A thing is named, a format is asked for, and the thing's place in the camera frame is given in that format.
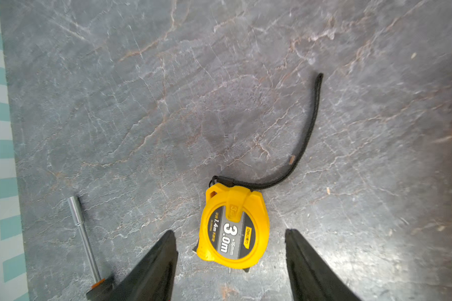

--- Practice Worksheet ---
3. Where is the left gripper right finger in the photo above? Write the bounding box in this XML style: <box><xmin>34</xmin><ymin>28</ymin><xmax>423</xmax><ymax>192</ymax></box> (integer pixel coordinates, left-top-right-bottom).
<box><xmin>285</xmin><ymin>229</ymin><xmax>359</xmax><ymax>300</ymax></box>

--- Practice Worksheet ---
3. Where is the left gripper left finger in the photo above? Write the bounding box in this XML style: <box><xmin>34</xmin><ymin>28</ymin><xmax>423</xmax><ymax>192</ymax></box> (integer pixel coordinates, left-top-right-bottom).
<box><xmin>107</xmin><ymin>230</ymin><xmax>178</xmax><ymax>301</ymax></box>

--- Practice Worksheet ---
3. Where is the yellow tape measure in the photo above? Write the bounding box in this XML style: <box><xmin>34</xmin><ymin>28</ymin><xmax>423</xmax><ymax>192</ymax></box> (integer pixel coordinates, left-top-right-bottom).
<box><xmin>193</xmin><ymin>73</ymin><xmax>324</xmax><ymax>272</ymax></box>

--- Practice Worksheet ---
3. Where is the screwdriver with orange collar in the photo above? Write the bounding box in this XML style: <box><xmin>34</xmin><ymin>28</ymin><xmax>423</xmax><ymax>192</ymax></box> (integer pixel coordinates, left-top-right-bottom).
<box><xmin>67</xmin><ymin>196</ymin><xmax>114</xmax><ymax>301</ymax></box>

